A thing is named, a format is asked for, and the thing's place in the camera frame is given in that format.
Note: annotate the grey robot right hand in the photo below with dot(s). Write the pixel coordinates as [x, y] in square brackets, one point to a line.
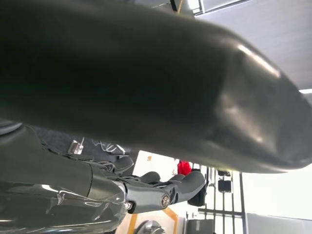
[122, 80]

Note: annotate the grey floor socket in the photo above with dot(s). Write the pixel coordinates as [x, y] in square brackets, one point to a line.
[75, 147]

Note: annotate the red cloth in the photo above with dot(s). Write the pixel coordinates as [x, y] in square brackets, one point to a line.
[183, 168]

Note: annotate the ceiling light strip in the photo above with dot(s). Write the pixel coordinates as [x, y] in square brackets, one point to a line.
[193, 4]
[306, 91]

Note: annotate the black metal frame rack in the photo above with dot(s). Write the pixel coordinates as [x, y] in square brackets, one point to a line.
[241, 200]

